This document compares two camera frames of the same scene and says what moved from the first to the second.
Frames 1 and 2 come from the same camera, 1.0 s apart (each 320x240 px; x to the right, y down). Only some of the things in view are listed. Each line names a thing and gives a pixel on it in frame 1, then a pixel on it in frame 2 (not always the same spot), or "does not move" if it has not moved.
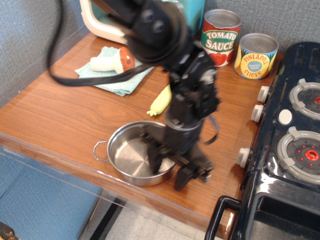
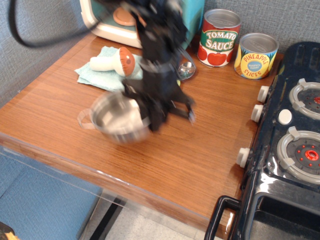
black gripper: (181, 144) to (155, 93)
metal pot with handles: (126, 149) to (117, 116)
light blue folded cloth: (118, 87) does not move
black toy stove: (279, 168) does not move
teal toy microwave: (97, 25) does not move
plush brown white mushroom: (122, 60) does not move
